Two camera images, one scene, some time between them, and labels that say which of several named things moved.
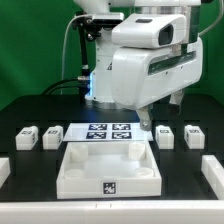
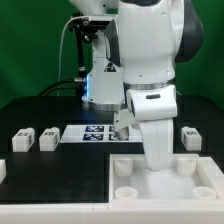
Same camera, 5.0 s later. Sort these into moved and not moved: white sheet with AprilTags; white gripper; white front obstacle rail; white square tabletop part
Moved: white gripper; white square tabletop part
Not moved: white front obstacle rail; white sheet with AprilTags
